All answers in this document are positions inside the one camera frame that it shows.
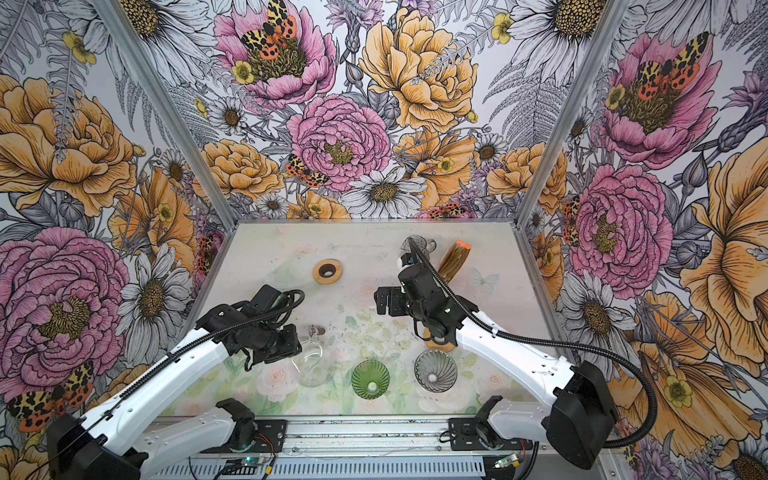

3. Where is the clear glass carafe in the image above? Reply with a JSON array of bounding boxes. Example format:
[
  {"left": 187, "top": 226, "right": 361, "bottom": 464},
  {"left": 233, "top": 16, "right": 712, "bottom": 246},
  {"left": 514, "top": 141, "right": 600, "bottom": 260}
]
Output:
[{"left": 292, "top": 325, "right": 335, "bottom": 388}]

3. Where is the wooden ring dripper holder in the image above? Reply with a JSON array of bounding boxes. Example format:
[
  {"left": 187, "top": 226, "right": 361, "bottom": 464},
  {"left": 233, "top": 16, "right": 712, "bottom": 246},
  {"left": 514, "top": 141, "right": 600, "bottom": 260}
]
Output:
[
  {"left": 424, "top": 328, "right": 456, "bottom": 353},
  {"left": 312, "top": 259, "right": 343, "bottom": 285}
]

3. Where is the brown coffee filter stack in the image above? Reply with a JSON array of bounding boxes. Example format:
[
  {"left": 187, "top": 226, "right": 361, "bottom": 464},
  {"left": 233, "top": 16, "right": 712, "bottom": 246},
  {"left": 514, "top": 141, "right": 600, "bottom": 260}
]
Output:
[{"left": 438, "top": 240, "right": 471, "bottom": 283}]

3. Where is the green glass dripper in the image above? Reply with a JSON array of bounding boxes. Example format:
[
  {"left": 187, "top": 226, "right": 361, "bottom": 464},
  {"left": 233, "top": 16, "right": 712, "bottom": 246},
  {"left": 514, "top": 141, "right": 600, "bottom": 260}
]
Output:
[{"left": 350, "top": 359, "right": 390, "bottom": 400}]

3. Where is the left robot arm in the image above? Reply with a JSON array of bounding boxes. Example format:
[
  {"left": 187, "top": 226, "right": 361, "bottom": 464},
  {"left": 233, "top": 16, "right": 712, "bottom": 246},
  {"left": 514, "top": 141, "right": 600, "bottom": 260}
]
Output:
[{"left": 46, "top": 285, "right": 305, "bottom": 479}]

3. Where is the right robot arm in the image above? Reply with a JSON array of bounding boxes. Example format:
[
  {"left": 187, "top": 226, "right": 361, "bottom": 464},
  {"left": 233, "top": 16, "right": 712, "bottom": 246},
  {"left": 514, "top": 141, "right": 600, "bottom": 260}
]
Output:
[{"left": 374, "top": 264, "right": 618, "bottom": 470}]

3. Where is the grey glass dripper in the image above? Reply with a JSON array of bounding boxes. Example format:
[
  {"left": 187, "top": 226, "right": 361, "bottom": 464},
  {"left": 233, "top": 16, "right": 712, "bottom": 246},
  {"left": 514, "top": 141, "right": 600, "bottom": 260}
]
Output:
[{"left": 414, "top": 350, "right": 458, "bottom": 393}]

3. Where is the grey ribbed glass pitcher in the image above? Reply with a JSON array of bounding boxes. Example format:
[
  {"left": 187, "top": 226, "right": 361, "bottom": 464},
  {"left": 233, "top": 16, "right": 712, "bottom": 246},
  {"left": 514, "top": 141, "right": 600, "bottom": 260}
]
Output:
[{"left": 400, "top": 235, "right": 437, "bottom": 256}]

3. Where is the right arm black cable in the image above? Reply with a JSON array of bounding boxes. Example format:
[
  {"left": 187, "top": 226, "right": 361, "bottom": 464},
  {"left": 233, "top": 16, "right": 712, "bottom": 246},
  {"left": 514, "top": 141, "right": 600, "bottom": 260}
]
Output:
[{"left": 407, "top": 238, "right": 659, "bottom": 450}]

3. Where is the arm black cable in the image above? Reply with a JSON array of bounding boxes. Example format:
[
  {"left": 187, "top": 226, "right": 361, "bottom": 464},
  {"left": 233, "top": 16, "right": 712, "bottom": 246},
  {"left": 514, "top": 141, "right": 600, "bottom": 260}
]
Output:
[
  {"left": 407, "top": 238, "right": 659, "bottom": 450},
  {"left": 89, "top": 289, "right": 306, "bottom": 421}
]

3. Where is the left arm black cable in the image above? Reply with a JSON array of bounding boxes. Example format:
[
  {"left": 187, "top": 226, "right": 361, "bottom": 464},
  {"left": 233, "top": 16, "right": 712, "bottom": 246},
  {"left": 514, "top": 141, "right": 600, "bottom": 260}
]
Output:
[{"left": 89, "top": 289, "right": 306, "bottom": 421}]

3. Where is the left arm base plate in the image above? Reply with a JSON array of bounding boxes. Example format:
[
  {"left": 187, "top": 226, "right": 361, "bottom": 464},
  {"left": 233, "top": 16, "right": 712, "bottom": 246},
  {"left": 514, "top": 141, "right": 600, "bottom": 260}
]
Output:
[{"left": 203, "top": 419, "right": 288, "bottom": 454}]

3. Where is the aluminium front rail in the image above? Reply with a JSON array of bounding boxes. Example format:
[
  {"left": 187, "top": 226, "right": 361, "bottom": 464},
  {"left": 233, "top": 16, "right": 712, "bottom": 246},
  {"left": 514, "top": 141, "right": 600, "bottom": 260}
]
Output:
[{"left": 107, "top": 413, "right": 625, "bottom": 463}]

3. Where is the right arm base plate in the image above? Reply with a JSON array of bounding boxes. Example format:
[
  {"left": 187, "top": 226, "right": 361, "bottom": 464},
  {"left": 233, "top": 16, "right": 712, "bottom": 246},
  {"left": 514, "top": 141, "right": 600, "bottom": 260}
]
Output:
[{"left": 442, "top": 417, "right": 534, "bottom": 452}]

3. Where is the right corner frame post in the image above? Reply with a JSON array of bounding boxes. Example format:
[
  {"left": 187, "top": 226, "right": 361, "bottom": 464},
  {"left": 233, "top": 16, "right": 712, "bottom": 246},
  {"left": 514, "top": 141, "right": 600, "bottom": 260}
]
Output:
[{"left": 515, "top": 0, "right": 630, "bottom": 230}]

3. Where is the corner frame post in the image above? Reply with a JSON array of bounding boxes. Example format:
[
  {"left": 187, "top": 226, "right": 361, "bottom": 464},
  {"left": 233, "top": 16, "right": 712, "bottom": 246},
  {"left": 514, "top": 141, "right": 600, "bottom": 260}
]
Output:
[
  {"left": 94, "top": 1, "right": 238, "bottom": 233},
  {"left": 515, "top": 0, "right": 630, "bottom": 230}
]

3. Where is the left corner frame post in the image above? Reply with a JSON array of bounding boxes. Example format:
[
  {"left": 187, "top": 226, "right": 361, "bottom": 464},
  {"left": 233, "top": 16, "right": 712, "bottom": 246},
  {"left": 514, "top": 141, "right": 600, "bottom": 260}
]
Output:
[{"left": 94, "top": 1, "right": 238, "bottom": 233}]

